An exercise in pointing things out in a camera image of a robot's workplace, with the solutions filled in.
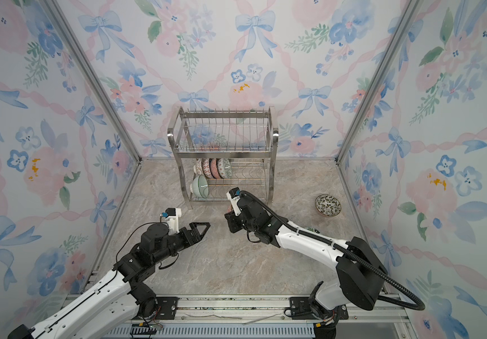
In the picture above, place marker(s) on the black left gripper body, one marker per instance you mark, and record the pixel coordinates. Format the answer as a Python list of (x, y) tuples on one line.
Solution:
[(180, 241)]

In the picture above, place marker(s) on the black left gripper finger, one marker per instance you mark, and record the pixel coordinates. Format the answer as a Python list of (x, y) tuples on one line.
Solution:
[(199, 228), (193, 238)]

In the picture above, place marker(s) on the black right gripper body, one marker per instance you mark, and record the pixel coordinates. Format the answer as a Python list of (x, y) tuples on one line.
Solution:
[(238, 224)]

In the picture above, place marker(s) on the pale green celadon bowl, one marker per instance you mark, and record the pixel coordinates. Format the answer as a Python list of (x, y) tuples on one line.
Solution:
[(199, 187)]

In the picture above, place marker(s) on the red diamond pattern bowl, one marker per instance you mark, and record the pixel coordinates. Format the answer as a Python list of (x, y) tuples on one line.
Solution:
[(205, 164)]

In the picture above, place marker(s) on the green white patterned bowl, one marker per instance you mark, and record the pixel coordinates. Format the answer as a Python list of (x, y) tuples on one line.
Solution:
[(224, 168)]

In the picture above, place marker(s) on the black floral pattern bowl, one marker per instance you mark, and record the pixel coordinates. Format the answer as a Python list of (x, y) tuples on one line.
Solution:
[(214, 168)]

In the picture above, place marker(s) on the black leaf pattern pink bowl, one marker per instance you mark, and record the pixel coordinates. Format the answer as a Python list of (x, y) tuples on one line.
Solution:
[(327, 205)]

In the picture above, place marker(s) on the green monstera leaf bowl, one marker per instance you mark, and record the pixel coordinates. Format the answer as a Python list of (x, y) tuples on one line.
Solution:
[(313, 230)]

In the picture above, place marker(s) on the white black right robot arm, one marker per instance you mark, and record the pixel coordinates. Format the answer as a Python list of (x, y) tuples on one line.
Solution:
[(359, 275)]

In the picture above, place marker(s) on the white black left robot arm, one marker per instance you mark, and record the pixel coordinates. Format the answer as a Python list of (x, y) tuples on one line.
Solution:
[(122, 293)]

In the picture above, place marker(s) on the stainless steel dish rack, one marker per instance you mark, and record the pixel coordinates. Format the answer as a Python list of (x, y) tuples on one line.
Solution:
[(248, 138)]

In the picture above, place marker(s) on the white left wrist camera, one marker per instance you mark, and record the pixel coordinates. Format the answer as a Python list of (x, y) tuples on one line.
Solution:
[(171, 217)]

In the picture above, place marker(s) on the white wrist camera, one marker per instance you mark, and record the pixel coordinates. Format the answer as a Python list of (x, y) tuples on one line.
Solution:
[(171, 217), (234, 196)]

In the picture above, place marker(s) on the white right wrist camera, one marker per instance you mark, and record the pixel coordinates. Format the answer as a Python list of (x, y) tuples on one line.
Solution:
[(234, 196)]

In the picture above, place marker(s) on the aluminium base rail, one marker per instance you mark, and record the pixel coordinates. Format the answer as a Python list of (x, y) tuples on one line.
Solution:
[(234, 316)]

